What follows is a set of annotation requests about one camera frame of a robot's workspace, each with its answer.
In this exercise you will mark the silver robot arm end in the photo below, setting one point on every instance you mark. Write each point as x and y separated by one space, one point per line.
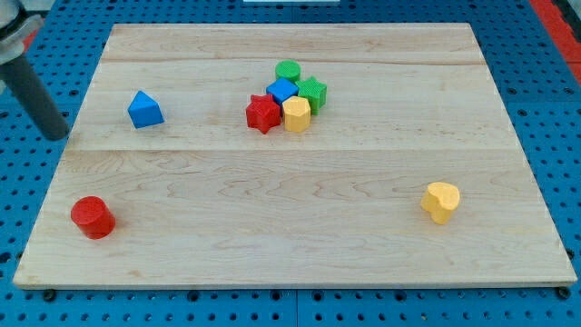
16 25

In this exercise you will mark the blue triangle block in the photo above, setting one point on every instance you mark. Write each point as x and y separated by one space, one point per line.
144 111

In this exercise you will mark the wooden board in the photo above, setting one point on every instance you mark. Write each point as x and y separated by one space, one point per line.
203 201

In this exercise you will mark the yellow hexagon block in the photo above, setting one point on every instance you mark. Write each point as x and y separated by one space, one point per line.
297 114

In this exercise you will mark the red star block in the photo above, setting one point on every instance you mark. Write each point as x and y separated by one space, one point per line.
263 113

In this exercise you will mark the green star block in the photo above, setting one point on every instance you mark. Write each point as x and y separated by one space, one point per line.
314 91

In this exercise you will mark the blue cube block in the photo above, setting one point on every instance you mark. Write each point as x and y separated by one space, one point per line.
282 89

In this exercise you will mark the green cylinder block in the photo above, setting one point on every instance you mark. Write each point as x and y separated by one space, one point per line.
288 69

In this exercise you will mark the yellow heart block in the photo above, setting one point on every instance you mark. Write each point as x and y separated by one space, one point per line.
440 200

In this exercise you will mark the red cylinder block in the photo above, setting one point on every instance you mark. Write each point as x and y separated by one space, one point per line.
93 217

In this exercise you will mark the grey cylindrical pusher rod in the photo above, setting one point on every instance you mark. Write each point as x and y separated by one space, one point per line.
31 94

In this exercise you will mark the red floor strip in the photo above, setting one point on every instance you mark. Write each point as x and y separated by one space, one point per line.
557 18

